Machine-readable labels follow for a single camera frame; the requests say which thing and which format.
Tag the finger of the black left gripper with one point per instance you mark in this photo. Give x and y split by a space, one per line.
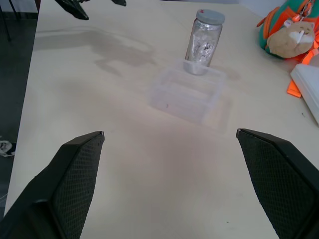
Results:
76 8
119 2

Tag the white plastic box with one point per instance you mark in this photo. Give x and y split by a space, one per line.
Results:
307 82

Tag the orange and green backpack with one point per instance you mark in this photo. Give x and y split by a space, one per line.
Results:
279 17

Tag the white crumpled cloth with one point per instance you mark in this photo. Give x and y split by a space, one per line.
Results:
6 148

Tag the beige hamster plush toy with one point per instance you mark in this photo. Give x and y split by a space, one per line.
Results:
289 41

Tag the clear plastic box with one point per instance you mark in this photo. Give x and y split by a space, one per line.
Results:
187 93

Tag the clear jar with grey lid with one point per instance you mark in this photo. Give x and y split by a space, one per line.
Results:
203 47

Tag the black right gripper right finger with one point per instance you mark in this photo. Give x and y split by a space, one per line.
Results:
281 179

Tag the grey plastic jar lid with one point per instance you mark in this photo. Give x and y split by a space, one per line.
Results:
210 16

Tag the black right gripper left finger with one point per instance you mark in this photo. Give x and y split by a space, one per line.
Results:
62 189

